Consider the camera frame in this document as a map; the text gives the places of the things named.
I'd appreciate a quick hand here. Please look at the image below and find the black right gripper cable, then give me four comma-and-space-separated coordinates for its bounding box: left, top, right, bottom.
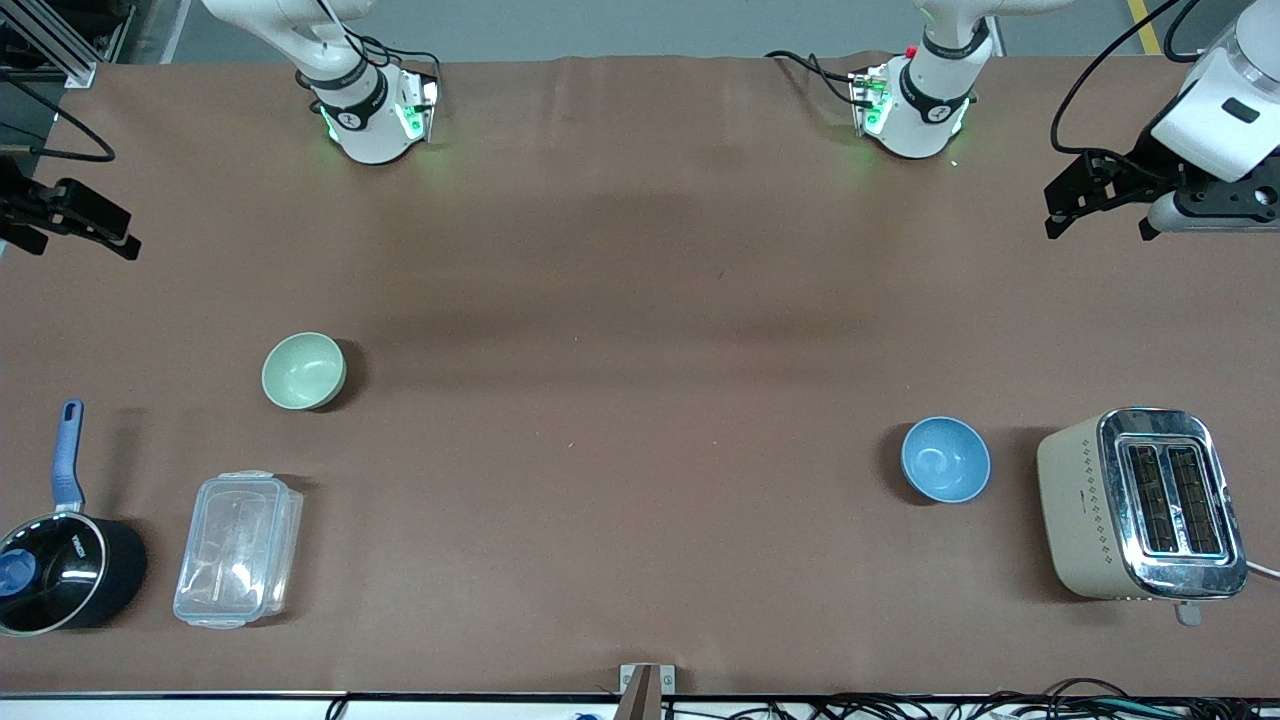
0, 72, 117, 164

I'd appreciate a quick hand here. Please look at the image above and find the brown table cloth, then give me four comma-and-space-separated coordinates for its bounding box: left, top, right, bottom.
0, 52, 1280, 698

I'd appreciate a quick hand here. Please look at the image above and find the green bowl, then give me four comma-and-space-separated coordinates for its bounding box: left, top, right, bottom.
261, 332, 348, 412

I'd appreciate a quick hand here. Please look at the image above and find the blue bowl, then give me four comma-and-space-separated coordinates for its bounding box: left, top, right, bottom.
900, 416, 992, 504

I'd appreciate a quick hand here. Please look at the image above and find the aluminium frame profile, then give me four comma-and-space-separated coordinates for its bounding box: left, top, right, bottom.
0, 0, 138, 91

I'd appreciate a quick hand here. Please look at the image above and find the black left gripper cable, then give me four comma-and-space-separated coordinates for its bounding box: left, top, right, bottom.
1049, 0, 1216, 157

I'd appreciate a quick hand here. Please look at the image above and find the glass lid with blue knob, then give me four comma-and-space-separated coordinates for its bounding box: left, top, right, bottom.
0, 514, 107, 634

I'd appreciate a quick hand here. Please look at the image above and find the black left arm base cable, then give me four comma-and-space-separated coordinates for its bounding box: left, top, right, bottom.
764, 49, 873, 109

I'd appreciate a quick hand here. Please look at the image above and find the black saucepan with blue handle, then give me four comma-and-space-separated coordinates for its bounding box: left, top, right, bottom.
0, 399, 150, 637

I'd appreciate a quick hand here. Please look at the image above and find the metal bracket with brown post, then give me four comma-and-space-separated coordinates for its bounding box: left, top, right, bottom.
617, 663, 678, 720

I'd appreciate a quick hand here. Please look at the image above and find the black cable bundle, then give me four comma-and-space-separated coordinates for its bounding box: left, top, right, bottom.
735, 677, 1280, 720

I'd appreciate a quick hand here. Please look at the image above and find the beige chrome toaster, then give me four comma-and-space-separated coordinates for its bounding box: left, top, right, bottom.
1036, 406, 1250, 628

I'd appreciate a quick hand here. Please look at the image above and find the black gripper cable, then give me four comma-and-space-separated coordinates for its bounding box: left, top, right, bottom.
1049, 0, 1216, 157
0, 72, 117, 164

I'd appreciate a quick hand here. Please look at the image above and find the clear plastic food container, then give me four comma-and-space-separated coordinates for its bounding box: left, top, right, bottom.
172, 470, 305, 631

